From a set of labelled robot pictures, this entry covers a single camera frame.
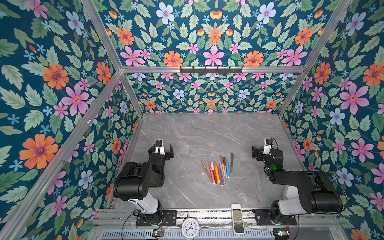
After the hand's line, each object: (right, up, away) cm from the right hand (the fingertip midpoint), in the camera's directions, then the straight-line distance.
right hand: (261, 146), depth 92 cm
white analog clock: (-43, -35, -24) cm, 60 cm away
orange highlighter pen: (-28, -16, -4) cm, 33 cm away
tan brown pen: (-37, -11, +1) cm, 39 cm away
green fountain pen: (-18, -8, +2) cm, 20 cm away
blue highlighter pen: (-21, -14, -2) cm, 25 cm away
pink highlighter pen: (-31, -17, -4) cm, 36 cm away
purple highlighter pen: (-26, -17, -6) cm, 32 cm away
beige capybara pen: (-24, -14, -2) cm, 28 cm away
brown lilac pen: (-23, -13, -1) cm, 26 cm away
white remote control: (-20, -34, -20) cm, 44 cm away
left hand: (-61, +3, -3) cm, 61 cm away
